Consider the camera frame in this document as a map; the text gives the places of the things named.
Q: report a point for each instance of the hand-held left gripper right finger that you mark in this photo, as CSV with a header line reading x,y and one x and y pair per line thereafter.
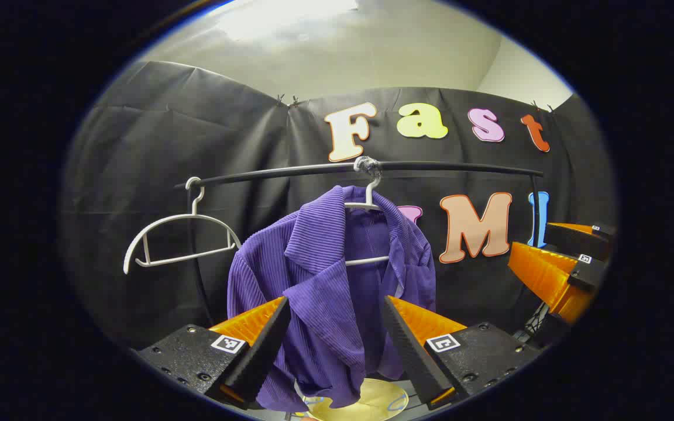
x,y
410,351

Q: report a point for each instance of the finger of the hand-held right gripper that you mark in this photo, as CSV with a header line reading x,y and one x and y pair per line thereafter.
x,y
547,275
574,240

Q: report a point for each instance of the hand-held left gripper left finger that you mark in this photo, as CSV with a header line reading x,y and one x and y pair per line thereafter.
x,y
261,351

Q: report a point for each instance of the yellow laundry hamper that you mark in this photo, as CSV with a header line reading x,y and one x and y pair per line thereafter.
x,y
372,403

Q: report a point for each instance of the purple ribbed shirt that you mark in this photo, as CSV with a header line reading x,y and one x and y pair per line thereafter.
x,y
313,280

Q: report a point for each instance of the white hanger with taped hook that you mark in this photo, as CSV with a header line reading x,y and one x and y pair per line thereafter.
x,y
366,261

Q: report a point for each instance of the black metal clothes rack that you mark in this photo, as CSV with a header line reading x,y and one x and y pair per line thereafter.
x,y
442,167

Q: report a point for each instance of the white plastic hanger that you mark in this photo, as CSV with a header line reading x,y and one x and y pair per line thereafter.
x,y
195,204

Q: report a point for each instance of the black backdrop cloth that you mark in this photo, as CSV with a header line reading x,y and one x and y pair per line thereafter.
x,y
196,134

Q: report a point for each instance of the ceiling light panel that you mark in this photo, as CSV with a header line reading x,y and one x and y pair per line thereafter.
x,y
290,17

